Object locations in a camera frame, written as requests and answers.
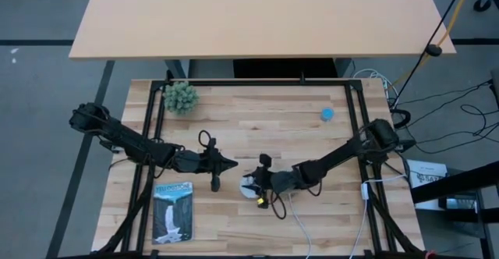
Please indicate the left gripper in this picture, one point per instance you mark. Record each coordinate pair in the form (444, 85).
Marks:
(213, 163)

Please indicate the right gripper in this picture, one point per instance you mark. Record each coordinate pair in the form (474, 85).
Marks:
(269, 181)

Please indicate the white flood lightbulb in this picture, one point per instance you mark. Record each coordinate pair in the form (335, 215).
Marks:
(245, 183)

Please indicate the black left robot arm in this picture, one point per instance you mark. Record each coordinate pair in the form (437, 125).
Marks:
(128, 142)

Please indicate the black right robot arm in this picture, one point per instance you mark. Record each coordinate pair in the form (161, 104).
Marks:
(343, 153)

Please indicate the Yellowstone waterfall postcard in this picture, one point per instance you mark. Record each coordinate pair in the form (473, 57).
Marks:
(172, 212)

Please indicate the green potted plant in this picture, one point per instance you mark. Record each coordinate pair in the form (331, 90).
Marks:
(180, 98)

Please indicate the tan wooden desk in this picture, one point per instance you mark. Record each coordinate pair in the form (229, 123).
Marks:
(253, 17)

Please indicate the white printed box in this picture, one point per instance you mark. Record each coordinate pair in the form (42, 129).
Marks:
(427, 173)

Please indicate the small red clamp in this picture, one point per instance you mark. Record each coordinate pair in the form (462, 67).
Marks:
(430, 255)

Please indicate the black side table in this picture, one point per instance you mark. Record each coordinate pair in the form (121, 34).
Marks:
(456, 181)

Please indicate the black aluminium table frame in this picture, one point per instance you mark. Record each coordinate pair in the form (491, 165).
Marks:
(253, 82)

